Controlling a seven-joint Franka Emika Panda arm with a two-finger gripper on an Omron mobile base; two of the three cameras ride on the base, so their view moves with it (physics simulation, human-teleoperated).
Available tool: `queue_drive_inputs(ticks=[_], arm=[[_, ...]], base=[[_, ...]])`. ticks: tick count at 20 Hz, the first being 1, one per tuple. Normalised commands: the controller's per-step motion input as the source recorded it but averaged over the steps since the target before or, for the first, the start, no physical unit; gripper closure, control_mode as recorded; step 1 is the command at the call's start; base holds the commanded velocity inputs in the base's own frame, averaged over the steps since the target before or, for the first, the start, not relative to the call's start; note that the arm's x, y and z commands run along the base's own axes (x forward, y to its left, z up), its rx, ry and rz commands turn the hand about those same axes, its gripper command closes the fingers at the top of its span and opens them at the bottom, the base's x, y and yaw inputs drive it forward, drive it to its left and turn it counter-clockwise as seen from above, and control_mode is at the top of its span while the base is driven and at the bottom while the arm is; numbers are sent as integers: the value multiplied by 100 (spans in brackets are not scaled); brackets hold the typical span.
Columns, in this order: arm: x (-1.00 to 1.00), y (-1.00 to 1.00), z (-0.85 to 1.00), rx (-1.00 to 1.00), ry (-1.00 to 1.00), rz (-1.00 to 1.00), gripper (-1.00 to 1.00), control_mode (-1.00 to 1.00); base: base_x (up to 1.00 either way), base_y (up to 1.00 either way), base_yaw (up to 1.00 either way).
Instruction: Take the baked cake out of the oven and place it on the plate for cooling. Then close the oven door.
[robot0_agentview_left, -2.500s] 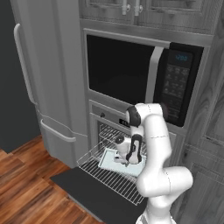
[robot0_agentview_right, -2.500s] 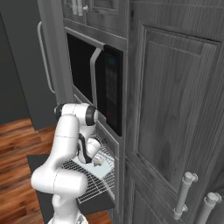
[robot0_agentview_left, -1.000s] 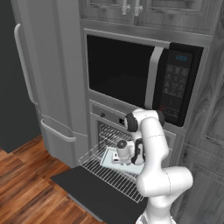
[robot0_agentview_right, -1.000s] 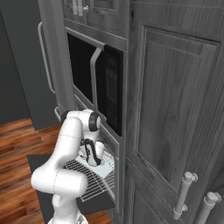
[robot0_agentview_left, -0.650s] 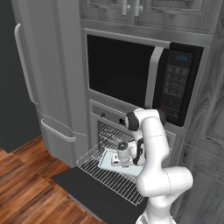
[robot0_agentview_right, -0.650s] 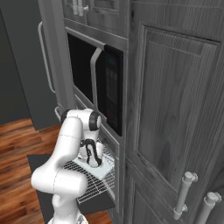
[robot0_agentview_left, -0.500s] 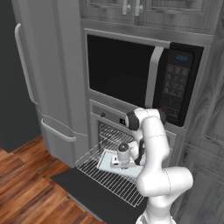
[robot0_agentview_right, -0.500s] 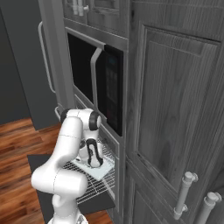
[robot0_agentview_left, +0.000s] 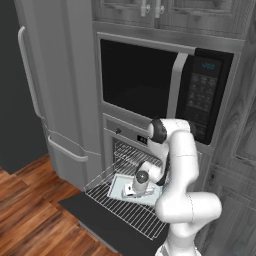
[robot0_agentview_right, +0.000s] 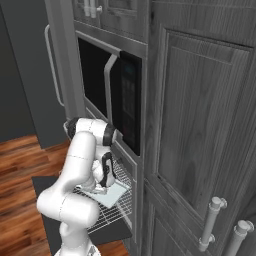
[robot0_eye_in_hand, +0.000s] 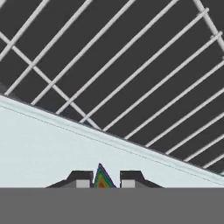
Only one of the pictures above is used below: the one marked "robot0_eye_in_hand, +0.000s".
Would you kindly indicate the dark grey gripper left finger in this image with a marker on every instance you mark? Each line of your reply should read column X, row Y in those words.
column 78, row 176

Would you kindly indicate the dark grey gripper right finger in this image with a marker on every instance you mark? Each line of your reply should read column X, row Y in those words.
column 130, row 176

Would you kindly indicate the rainbow layered cake slice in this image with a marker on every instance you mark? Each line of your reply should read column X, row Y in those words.
column 101, row 179

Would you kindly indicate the pale oven door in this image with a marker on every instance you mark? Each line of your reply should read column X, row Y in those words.
column 58, row 151

